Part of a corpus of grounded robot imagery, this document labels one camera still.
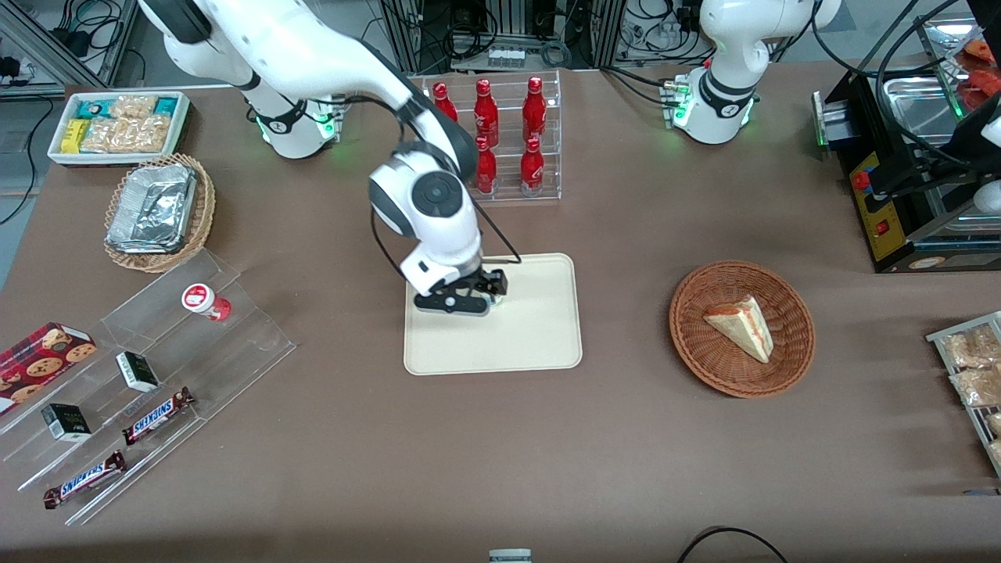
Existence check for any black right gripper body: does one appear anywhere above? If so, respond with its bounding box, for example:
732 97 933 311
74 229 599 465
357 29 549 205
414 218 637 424
467 268 510 303

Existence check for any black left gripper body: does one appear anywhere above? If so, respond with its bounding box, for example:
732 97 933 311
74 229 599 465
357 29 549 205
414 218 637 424
931 129 994 198

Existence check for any beige plastic tray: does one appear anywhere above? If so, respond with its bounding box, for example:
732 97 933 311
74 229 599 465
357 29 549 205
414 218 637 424
403 253 584 376

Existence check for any steel tray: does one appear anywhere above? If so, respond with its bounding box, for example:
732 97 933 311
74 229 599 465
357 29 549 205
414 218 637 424
882 77 967 145

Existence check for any silver foil tray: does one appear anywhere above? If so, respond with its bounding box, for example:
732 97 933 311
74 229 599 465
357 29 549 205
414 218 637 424
106 163 198 254

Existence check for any black sealing machine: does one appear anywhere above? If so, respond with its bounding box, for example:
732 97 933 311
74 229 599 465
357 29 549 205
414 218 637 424
812 16 1001 274

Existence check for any clear acrylic bottle rack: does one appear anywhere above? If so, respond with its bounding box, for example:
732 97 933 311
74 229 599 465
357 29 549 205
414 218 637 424
421 70 562 206

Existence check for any red cola bottle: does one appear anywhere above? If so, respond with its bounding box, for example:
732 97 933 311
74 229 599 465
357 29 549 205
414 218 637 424
475 135 498 195
473 78 500 148
520 137 546 196
432 81 461 124
522 76 548 143

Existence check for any clear snack bag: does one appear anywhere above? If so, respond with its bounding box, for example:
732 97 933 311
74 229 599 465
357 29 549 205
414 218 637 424
950 366 1001 407
941 325 1001 368

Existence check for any wrapped triangle sandwich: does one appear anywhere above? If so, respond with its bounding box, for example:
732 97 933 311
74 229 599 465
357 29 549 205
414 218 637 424
702 295 775 364

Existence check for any brown wicker basket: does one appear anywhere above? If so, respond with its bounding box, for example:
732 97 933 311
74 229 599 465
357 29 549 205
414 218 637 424
669 260 816 400

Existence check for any clear acrylic step display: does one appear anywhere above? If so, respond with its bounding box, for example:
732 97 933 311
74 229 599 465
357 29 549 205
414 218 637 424
0 249 296 526

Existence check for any red-lidded yogurt cup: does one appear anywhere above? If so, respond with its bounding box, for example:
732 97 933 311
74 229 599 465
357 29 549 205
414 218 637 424
181 283 232 323

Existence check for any light wicker basket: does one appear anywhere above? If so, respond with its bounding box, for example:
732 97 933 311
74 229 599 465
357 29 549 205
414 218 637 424
103 152 217 274

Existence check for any Snickers bar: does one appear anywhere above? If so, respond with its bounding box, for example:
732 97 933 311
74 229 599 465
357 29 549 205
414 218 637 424
43 450 127 510
121 387 196 446

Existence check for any small black box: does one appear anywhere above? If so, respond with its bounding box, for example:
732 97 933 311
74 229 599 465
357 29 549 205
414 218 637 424
41 403 92 443
116 351 160 393

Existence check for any large clear nut bag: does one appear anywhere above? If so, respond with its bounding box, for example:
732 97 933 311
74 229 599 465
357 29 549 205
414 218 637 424
81 116 171 155

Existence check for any white snack bin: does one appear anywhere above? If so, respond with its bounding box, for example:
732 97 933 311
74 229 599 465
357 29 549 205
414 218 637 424
47 91 192 167

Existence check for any small clear nut bag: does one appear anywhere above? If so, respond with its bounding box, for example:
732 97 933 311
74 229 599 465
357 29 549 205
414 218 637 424
109 95 157 120

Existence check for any red cookie box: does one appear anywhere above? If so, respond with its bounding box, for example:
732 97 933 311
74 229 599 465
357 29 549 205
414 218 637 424
0 322 98 417

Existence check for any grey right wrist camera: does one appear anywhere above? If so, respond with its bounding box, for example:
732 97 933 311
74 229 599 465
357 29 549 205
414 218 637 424
413 289 491 316

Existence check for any grey wire rack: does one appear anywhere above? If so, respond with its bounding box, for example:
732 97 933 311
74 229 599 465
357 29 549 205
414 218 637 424
925 310 1001 479

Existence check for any black cable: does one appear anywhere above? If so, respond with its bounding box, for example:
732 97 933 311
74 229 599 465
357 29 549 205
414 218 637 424
676 526 791 563

